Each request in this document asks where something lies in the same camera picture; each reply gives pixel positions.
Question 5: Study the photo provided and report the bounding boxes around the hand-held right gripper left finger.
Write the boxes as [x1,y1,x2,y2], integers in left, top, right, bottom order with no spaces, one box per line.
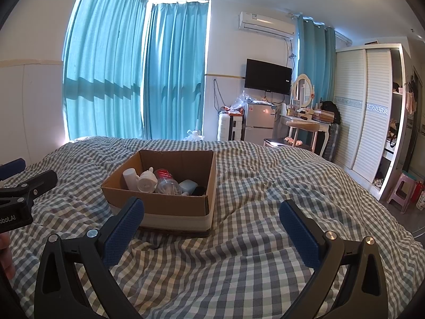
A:
[33,197,146,319]

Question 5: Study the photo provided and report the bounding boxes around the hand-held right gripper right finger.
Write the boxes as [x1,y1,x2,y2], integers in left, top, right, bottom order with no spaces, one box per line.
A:
[279,199,390,319]

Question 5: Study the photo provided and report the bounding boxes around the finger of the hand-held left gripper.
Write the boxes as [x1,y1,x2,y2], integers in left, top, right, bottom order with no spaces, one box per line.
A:
[0,158,26,183]
[0,169,58,207]

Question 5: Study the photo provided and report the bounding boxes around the cardboard box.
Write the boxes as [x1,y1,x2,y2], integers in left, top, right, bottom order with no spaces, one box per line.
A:
[100,149,217,238]

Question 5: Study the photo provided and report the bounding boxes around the white plastic bottle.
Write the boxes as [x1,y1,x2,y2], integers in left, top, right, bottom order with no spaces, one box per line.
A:
[122,168,139,191]

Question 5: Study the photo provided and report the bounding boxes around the white round container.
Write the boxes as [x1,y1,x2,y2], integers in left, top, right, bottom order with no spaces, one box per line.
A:
[137,167,159,194]

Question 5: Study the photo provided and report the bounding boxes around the clear plastic swab jar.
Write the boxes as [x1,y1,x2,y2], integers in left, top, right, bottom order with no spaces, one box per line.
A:
[155,176,183,195]

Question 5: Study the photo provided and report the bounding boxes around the person's left hand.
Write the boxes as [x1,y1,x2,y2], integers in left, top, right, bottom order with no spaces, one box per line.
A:
[0,232,16,281]

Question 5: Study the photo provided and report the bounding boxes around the grey checked bed quilt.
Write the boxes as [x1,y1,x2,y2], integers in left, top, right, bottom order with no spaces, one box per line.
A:
[0,136,422,319]

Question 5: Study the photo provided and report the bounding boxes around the dark suitcase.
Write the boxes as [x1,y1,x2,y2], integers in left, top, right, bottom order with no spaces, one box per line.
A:
[322,123,340,162]

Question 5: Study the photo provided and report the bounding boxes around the wooden chair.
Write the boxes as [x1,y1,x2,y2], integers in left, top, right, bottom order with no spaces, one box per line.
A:
[263,121,320,152]

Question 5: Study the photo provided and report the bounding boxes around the pink plastic stool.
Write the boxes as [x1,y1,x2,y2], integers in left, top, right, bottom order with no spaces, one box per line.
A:
[386,172,421,214]

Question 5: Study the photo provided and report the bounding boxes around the white vanity table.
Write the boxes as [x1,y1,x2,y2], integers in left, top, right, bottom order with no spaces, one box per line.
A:
[279,113,333,157]

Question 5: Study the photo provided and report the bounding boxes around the silver mini fridge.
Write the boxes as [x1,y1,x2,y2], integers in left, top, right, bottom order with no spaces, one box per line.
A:
[243,102,276,145]

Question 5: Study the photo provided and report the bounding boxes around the wooden box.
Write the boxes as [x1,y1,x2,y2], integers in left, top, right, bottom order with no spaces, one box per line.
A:
[312,108,334,123]

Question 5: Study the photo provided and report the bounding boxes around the black bag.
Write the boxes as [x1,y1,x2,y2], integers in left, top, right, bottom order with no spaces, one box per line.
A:
[321,100,342,125]

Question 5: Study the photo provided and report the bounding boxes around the white suitcase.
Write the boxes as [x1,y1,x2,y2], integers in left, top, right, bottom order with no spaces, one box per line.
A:
[217,112,245,142]

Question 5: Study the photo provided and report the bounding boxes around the wide teal curtain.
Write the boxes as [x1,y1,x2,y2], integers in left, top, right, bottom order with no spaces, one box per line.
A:
[62,0,148,142]

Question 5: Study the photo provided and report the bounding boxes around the white slatted wardrobe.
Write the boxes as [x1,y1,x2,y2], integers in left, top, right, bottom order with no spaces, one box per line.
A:
[333,44,409,200]

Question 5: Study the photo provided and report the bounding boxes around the oval vanity mirror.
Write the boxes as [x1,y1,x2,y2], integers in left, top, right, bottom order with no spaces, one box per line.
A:
[291,74,315,109]

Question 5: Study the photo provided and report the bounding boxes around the clear plastic bag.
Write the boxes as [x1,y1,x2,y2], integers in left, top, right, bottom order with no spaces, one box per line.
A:
[232,90,253,111]

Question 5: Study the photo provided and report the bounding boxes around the narrow teal curtain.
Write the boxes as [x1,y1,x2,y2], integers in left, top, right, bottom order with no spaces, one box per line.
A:
[296,16,337,107]

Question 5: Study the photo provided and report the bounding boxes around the hanging pink clothes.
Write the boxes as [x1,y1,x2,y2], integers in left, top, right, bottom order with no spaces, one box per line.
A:
[405,73,418,114]

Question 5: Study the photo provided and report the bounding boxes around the white air conditioner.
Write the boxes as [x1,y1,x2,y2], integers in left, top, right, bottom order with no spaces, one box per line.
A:
[238,11,297,39]

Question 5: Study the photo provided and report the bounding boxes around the black wall television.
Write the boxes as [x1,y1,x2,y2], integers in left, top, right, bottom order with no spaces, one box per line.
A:
[245,59,293,96]

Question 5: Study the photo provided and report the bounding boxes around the black hanging cable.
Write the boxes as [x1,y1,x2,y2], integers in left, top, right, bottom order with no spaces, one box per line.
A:
[213,79,223,110]

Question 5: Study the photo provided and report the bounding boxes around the white curtain rail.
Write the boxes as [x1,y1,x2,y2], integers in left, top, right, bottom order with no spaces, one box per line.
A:
[333,30,352,46]

